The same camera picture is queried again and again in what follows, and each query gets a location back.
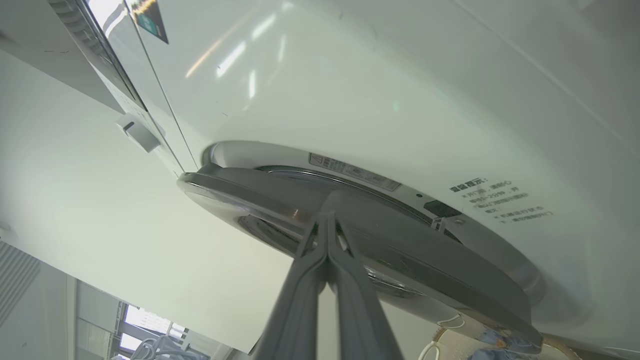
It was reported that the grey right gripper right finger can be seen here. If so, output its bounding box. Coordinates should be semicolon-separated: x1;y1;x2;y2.
327;214;405;360

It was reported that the white slatted wall vent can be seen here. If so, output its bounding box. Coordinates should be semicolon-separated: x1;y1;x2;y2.
0;240;42;326

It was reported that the black door lock socket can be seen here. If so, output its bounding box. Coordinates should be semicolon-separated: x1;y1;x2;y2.
424;200;462;218

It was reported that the cream perforated laundry basket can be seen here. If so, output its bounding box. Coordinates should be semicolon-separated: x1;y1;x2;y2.
417;327;583;360

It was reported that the window with dark frame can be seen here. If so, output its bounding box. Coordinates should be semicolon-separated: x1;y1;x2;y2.
117;302;187;353

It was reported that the white front-load washing machine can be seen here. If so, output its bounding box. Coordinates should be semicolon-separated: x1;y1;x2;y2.
47;0;640;360

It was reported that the grey warning label strip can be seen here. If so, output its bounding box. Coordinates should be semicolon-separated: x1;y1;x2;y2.
309;152;402;192

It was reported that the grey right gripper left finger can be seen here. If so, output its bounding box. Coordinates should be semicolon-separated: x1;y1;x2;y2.
254;214;329;360

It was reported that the round glass washing machine door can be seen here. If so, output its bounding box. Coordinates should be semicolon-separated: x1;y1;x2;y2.
177;165;546;353

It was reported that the blue cartoon print garment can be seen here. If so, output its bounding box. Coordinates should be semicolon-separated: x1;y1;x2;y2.
470;330;546;360

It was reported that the dark teal brand sticker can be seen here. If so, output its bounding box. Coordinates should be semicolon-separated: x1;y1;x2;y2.
129;0;169;45

